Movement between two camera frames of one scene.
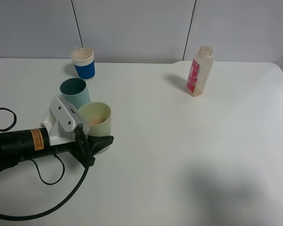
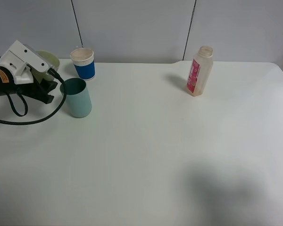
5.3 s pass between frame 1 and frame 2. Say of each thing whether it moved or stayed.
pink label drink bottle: stayed
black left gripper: moved
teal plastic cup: stayed
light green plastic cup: moved
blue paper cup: stayed
